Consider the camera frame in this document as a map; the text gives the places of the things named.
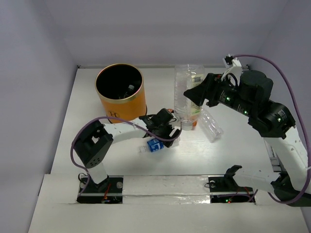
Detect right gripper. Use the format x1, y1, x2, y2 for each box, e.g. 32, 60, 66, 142
184, 72, 255, 117

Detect blue label bottle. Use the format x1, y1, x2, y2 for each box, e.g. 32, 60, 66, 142
137, 138, 168, 153

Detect green yellow label bottle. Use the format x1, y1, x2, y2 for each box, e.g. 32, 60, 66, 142
173, 64, 206, 131

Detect orange label bottle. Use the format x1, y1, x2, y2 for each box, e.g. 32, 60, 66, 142
190, 114, 200, 130

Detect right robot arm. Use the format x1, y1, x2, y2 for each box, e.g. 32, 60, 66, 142
184, 70, 311, 207

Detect orange cylindrical bin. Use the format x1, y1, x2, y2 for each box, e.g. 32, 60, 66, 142
95, 64, 147, 120

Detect clear unlabelled bottle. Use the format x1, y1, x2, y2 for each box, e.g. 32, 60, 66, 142
198, 109, 224, 143

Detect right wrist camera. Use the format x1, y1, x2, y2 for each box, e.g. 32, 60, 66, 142
222, 54, 242, 80

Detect silver taped front rail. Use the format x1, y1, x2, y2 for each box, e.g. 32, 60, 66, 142
77, 173, 256, 204

